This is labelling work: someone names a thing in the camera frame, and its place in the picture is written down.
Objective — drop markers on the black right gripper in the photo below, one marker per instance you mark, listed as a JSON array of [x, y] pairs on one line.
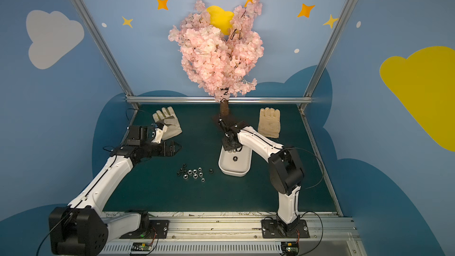
[[224, 126]]

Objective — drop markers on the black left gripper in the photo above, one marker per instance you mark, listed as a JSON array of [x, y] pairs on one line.
[[165, 148]]

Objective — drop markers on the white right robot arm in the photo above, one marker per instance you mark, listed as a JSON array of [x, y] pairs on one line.
[[285, 167]]

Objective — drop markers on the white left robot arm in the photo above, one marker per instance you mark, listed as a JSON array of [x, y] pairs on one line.
[[79, 229]]

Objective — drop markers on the white plastic storage box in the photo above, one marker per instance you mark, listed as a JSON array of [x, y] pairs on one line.
[[237, 168]]

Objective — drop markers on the white grey work glove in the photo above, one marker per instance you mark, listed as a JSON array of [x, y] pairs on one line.
[[168, 117]]

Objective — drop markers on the brown tree trunk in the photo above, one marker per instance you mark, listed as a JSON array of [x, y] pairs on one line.
[[224, 108]]

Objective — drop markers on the beige knitted glove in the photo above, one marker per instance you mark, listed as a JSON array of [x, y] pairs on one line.
[[269, 122]]

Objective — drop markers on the pink blossom artificial tree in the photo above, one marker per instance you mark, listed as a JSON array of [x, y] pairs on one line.
[[219, 48]]

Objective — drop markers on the green circuit board left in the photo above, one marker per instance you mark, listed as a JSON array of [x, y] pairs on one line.
[[141, 247]]

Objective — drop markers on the green circuit board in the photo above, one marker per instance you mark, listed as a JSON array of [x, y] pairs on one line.
[[289, 249], [141, 247]]

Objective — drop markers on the green circuit board right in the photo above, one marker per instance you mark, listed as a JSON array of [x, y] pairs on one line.
[[289, 249]]

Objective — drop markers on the dark metal tree base plate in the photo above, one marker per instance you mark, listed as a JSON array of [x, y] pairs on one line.
[[224, 121]]

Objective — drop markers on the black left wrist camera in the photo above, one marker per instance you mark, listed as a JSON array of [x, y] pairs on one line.
[[141, 135]]

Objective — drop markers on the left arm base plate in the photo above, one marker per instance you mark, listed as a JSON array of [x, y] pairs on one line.
[[157, 229]]

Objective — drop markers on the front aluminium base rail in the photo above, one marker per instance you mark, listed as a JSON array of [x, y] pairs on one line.
[[239, 234]]

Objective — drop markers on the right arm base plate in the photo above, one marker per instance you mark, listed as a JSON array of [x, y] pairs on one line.
[[273, 228]]

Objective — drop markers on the left aluminium frame post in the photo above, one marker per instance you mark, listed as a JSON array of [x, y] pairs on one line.
[[103, 47]]

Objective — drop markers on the aluminium frame post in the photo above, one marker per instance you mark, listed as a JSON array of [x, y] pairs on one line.
[[344, 17], [103, 47]]

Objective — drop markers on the right aluminium frame post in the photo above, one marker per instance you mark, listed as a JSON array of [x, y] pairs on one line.
[[344, 17]]

